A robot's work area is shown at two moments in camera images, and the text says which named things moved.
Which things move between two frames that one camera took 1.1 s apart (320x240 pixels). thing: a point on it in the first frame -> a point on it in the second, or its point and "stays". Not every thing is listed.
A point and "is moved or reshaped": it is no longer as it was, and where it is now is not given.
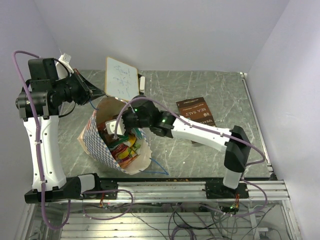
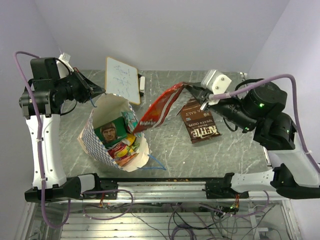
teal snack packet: (138, 132) is moved or reshaped
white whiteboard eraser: (142, 84) stays
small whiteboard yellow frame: (121, 80) stays
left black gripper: (89, 91) stays
